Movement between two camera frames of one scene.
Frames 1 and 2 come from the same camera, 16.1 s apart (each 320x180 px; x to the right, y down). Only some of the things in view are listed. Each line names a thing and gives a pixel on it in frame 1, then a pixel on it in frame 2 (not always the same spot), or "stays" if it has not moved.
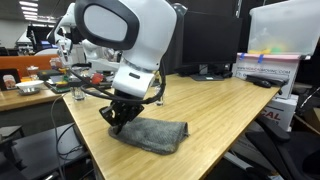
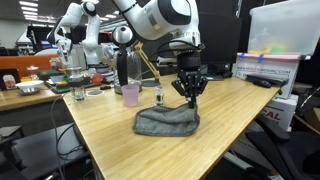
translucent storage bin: [289, 27] stays
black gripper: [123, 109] -> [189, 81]
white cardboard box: [272, 65] stays
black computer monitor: [211, 41] stays
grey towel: [156, 135] -> [168, 121]
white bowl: [30, 87] stays
